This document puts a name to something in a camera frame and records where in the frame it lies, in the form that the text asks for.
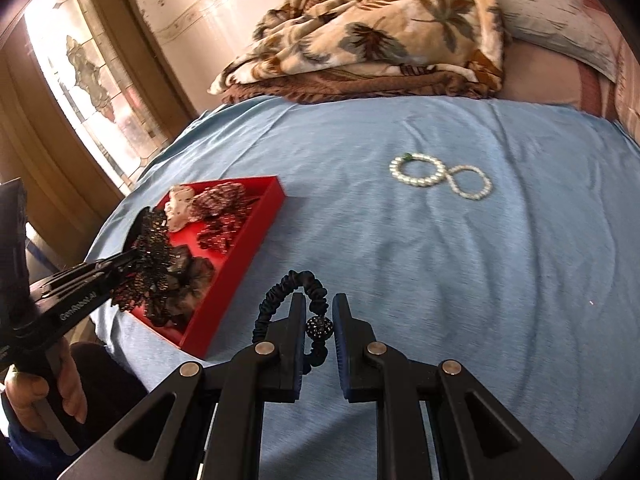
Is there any black sheer dotted scrunchie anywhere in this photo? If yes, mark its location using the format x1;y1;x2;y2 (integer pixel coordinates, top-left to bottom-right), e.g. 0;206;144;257
167;244;203;273

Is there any grey white pillow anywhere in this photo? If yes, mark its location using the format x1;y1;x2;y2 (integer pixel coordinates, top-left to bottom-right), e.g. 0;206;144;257
492;0;621;83

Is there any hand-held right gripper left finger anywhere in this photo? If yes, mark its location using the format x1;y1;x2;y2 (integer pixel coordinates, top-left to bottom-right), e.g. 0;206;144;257
57;292;308;480

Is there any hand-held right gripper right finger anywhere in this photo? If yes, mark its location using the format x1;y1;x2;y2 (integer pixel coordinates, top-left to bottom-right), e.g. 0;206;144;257
332;294;576;480

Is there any large bead pearl bracelet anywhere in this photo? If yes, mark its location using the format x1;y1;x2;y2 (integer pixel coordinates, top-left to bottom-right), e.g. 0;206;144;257
390;152;447;189

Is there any grey sheer scrunchie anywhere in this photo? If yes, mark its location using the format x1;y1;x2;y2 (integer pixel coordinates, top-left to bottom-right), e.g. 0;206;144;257
147;257;217;328

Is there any striped pillow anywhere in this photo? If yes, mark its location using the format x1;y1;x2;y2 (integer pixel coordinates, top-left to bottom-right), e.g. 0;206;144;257
614;40;640;148

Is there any pink patterned bed sheet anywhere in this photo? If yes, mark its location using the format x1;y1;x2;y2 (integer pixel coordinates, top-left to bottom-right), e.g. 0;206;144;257
500;0;640;131

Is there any person's left hand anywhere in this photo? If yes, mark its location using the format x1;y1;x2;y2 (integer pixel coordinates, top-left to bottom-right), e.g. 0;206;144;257
5;336;88;433

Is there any red polka dot scrunchie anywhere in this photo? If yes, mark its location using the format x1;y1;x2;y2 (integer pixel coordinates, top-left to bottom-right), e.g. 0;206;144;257
197;212;251;251

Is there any red plaid scrunchie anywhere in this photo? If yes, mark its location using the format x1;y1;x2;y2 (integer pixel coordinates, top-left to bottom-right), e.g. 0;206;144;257
190;182;248;221

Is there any light blue cloth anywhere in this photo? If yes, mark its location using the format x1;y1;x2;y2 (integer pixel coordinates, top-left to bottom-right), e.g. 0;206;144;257
92;95;640;480

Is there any wooden stained glass window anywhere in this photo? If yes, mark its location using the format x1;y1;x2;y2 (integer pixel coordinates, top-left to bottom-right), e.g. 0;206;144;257
0;0;201;281

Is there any rhinestone butterfly hair claw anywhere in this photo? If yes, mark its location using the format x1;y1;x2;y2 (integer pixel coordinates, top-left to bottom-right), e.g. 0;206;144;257
110;207;173;313

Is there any thin dark scrunchie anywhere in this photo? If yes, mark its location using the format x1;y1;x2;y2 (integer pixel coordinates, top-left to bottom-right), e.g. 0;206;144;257
252;270;331;376

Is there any white cherry print scrunchie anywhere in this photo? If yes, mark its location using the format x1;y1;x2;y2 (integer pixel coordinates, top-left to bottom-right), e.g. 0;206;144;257
164;185;201;233

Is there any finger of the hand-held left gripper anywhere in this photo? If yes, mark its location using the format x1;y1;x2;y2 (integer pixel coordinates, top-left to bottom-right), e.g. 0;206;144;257
75;249;144;292
122;206;154;252

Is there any person's dark clothing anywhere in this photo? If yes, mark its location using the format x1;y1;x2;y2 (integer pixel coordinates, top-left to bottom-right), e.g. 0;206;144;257
70;342;151;436

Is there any floral leaf blanket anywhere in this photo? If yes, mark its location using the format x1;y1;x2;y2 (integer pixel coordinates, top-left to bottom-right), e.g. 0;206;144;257
207;0;507;106

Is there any small bead pearl bracelet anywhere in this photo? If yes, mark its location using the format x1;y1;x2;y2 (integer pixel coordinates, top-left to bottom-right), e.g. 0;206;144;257
446;164;495;202

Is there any red tray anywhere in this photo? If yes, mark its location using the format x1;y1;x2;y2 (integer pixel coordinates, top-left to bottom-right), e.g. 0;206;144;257
127;175;287;361

